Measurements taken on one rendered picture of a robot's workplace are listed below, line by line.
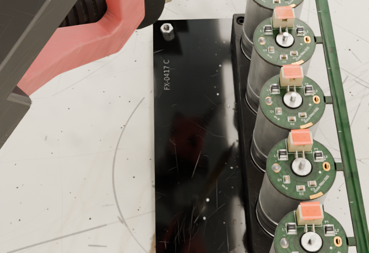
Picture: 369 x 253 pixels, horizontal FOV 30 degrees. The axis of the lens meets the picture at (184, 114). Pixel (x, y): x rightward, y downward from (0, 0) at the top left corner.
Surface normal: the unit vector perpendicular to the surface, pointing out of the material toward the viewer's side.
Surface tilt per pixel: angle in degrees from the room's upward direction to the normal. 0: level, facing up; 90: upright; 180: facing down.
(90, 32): 40
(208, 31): 0
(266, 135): 90
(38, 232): 0
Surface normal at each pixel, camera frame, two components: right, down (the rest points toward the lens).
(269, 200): -0.82, 0.49
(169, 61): 0.00, -0.50
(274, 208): -0.65, 0.66
